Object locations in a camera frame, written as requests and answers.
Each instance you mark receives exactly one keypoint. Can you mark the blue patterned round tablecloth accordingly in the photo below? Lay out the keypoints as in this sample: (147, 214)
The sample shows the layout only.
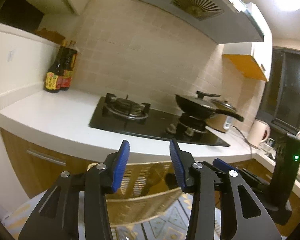
(171, 224)

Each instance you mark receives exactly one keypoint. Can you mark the white orange upper cabinet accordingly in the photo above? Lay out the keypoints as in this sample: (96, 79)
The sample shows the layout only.
(252, 59)

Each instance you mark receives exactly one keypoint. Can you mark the dark window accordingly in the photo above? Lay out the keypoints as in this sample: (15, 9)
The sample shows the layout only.
(280, 103)

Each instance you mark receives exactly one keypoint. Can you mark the white electric kettle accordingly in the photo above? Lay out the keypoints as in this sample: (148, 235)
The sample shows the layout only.
(259, 133)

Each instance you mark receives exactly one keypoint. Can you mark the black gas stove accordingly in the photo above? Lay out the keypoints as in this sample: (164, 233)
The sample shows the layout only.
(124, 116)

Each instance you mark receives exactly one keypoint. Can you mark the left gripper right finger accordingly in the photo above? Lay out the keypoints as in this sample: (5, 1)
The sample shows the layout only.
(243, 216)

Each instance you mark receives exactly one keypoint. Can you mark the black wok with lid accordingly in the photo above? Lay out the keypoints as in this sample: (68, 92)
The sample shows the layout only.
(199, 108)

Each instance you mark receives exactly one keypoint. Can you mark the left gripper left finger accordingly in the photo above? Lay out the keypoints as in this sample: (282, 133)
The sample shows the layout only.
(76, 198)

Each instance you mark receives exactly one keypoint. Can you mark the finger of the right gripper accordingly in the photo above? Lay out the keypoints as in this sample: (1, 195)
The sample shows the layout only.
(223, 166)

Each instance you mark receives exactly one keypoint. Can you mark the beige rice cooker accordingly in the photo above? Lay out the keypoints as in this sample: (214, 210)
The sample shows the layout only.
(221, 122)

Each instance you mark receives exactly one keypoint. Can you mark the grey range hood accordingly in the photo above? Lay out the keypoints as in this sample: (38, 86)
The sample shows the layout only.
(224, 21)

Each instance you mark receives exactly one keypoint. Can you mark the beige slotted utensil basket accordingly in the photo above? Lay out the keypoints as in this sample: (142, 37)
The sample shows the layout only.
(144, 194)

